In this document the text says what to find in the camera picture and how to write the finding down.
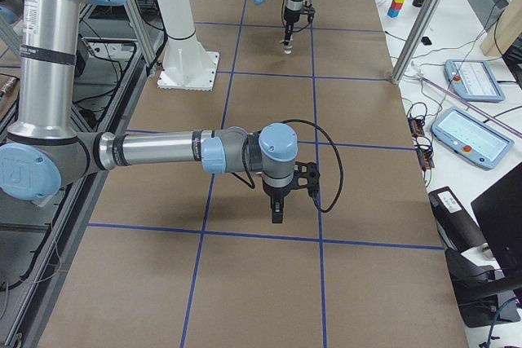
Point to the teach pendant tablet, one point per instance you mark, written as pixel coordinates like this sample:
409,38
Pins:
471,139
473,81

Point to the far teach pendant tablet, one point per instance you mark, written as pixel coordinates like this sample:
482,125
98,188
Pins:
473,81

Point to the black monitor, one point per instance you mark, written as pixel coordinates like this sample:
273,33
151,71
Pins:
498,213

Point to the white pedestal column base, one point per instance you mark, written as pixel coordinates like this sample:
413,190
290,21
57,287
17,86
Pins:
186,64

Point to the near teach pendant tablet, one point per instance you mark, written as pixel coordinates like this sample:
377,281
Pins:
471,139

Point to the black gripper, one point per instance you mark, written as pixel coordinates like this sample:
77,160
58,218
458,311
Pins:
289,19
276,192

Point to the aluminium frame post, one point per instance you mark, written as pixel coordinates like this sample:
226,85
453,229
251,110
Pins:
419,27

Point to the yellow red blue blocks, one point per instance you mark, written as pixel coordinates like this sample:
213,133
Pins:
395,8

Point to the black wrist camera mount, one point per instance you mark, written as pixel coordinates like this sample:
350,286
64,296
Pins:
307,176
309,11

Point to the small black box sensor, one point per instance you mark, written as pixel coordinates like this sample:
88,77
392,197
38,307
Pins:
426,41

